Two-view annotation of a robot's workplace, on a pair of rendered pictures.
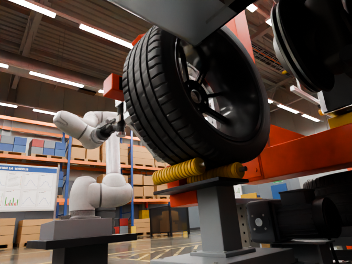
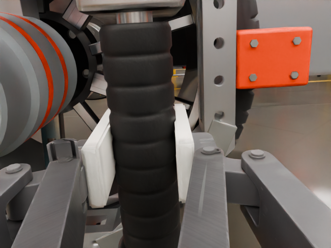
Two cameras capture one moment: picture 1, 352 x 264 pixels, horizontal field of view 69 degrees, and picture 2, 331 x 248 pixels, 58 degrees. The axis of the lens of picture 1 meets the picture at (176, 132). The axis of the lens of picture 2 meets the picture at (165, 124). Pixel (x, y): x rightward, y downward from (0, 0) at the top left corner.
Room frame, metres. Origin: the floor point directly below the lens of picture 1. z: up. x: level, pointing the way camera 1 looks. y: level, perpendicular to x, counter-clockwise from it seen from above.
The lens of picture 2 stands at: (1.27, 0.38, 0.89)
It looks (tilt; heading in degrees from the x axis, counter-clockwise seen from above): 18 degrees down; 222
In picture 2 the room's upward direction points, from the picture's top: 3 degrees counter-clockwise
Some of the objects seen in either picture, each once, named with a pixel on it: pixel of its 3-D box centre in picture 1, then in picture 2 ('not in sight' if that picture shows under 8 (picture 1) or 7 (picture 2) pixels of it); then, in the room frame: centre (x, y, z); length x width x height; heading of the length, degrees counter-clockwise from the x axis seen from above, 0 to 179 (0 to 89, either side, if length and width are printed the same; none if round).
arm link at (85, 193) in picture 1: (84, 193); not in sight; (1.69, 0.62, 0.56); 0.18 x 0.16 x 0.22; 112
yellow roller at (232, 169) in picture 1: (213, 176); not in sight; (0.97, -0.13, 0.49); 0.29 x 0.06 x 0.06; 41
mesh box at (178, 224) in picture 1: (168, 220); not in sight; (9.80, 0.49, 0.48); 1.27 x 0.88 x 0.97; 39
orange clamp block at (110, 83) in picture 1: (117, 88); (264, 56); (0.89, 0.22, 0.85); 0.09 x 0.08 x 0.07; 131
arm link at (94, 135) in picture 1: (100, 134); not in sight; (1.34, 0.42, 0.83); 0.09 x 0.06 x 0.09; 131
